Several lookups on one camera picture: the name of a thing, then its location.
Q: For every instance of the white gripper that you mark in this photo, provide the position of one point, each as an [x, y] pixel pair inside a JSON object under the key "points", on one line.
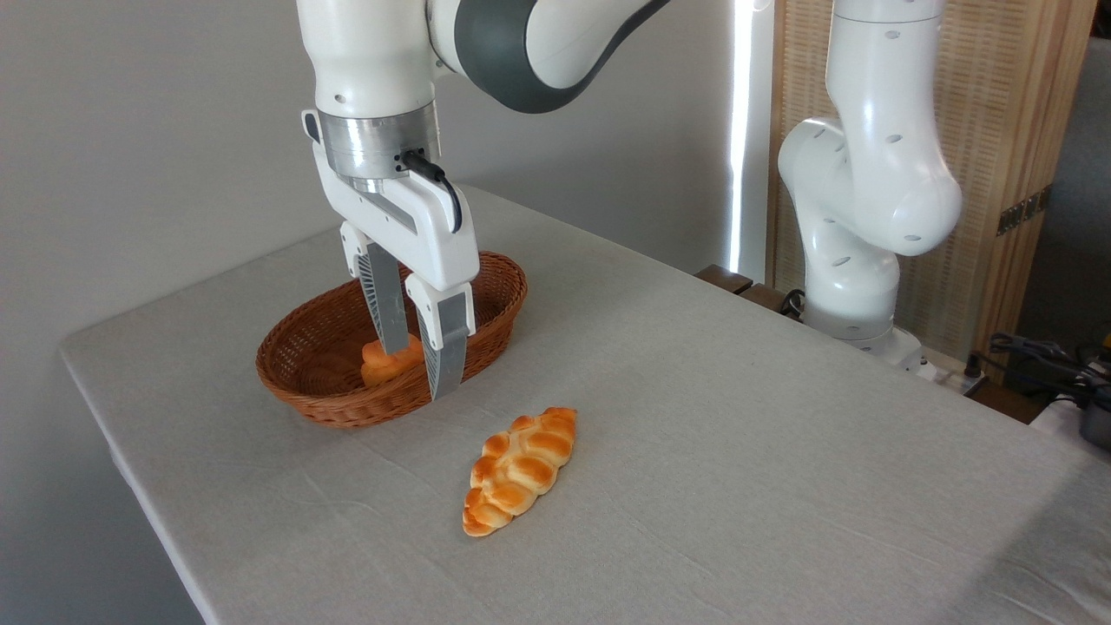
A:
{"points": [[430, 230]]}

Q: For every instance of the wooden slatted folding screen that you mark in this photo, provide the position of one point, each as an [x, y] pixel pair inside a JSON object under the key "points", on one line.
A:
{"points": [[998, 87]]}

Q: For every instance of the dark wooden block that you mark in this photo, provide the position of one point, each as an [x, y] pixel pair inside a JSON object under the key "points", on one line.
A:
{"points": [[725, 278], [768, 298]]}

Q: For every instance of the golden braided bread loaf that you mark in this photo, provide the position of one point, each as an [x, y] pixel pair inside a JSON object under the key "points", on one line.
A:
{"points": [[519, 469]]}

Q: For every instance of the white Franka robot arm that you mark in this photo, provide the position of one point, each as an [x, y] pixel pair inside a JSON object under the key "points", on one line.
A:
{"points": [[868, 174]]}

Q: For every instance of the small orange bread roll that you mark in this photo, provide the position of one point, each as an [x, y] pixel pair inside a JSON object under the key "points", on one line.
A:
{"points": [[382, 369]]}

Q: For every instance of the grey tablecloth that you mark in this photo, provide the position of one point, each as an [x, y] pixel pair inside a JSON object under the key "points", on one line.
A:
{"points": [[694, 451]]}

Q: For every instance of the dark metal screen hinge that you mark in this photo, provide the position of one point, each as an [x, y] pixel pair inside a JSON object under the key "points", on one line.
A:
{"points": [[1024, 210]]}

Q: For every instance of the brown woven wicker basket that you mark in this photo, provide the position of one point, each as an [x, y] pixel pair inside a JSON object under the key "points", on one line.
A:
{"points": [[347, 408]]}

